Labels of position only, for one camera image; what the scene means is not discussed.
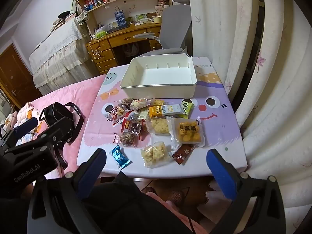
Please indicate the small brown snack packet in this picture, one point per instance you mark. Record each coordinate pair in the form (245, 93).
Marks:
(126, 101)

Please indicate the dark cloth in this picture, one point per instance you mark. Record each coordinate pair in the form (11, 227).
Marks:
(126, 204)

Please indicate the orange white oat bar packet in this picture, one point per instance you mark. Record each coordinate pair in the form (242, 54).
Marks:
(165, 109)

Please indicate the clear bread packet red label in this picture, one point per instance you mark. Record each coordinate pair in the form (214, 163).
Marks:
(140, 103)

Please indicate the yellow mug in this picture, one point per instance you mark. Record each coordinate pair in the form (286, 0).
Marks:
(158, 20)

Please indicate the person's left forearm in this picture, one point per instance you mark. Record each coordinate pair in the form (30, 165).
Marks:
(12, 212)

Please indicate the floral box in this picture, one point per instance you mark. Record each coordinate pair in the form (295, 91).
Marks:
(160, 11)

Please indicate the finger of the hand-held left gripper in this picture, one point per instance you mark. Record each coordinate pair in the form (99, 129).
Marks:
(26, 125)
(56, 130)

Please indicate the small yellow snack packet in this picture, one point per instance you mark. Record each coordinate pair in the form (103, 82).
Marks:
(158, 102)

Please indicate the cartoon printed quilt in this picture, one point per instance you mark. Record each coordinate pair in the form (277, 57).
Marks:
(22, 114)

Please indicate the white flowered curtain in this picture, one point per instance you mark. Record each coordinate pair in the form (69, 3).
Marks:
(243, 41)

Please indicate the black hat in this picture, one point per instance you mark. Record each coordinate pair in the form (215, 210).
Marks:
(64, 14)

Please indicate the wooden desk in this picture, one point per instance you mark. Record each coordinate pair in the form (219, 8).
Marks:
(121, 37)

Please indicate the orange red snack packet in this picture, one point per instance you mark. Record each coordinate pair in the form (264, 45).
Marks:
(125, 125)

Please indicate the white plastic bin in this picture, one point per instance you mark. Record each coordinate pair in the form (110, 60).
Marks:
(158, 91)

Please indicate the cartoon printed tablecloth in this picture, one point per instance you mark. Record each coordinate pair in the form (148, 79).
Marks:
(219, 136)

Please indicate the dark brown snack packet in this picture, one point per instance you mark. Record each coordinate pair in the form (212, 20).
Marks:
(135, 126)

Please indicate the green tissue pack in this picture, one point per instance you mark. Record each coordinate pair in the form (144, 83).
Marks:
(100, 34)

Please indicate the small clear nut packet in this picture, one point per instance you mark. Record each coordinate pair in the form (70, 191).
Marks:
(119, 111)

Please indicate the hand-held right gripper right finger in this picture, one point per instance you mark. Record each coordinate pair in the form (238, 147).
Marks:
(221, 175)

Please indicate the pink cloth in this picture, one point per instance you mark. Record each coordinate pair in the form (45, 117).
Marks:
(180, 214)

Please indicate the white lace cloth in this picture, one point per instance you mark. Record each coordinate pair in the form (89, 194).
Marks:
(56, 51)

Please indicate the clear plastic bag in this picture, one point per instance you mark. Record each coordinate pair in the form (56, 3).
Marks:
(130, 48)

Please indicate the wooden bookshelf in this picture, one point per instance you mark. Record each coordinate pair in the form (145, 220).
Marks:
(104, 14)

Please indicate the brown flower print sachet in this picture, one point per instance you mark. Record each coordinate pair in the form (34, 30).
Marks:
(182, 154)

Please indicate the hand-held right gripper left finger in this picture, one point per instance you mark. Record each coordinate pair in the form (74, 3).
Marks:
(92, 173)

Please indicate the clear nut cluster packet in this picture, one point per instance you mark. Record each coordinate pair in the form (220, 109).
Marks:
(128, 139)

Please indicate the stack of books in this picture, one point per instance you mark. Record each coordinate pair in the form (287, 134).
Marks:
(58, 22)

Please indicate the clear crumbly cake packet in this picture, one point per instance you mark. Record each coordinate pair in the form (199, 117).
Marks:
(158, 125)

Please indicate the blue candy packet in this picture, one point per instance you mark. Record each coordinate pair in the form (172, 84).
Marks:
(119, 157)

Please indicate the grey office chair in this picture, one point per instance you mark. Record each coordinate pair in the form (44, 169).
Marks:
(174, 26)

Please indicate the clear rice crisp packet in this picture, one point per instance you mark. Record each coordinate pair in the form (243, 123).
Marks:
(154, 153)

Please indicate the blue gift bag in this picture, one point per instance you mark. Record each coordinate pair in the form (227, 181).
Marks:
(120, 19)

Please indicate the brown wooden door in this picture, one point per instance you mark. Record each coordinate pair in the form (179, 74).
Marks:
(14, 73)

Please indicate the yellow pastry tray packet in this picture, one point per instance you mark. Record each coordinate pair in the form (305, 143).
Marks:
(189, 131)

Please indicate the floral fabric bag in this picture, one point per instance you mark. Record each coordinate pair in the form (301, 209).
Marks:
(81, 17)

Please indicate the green snack packet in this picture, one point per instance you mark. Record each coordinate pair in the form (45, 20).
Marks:
(189, 106)

